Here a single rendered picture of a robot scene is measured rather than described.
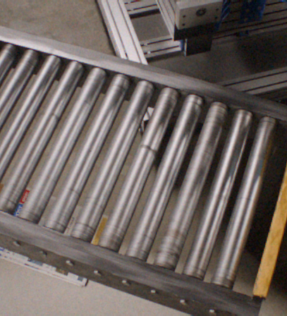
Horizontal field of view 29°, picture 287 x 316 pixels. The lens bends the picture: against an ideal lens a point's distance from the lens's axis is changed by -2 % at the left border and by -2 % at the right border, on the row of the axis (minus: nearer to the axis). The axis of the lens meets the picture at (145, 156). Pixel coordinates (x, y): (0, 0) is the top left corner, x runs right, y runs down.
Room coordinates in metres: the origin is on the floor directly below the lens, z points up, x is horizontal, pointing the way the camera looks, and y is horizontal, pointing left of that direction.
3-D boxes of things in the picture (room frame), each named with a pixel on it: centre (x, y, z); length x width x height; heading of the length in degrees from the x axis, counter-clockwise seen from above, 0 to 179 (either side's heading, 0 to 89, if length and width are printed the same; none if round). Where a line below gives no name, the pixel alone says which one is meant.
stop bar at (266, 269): (0.50, -0.31, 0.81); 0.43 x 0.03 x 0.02; 160
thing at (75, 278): (0.75, 0.34, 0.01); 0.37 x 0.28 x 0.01; 70
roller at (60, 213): (0.66, 0.13, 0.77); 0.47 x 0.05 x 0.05; 160
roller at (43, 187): (0.69, 0.19, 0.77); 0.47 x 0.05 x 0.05; 160
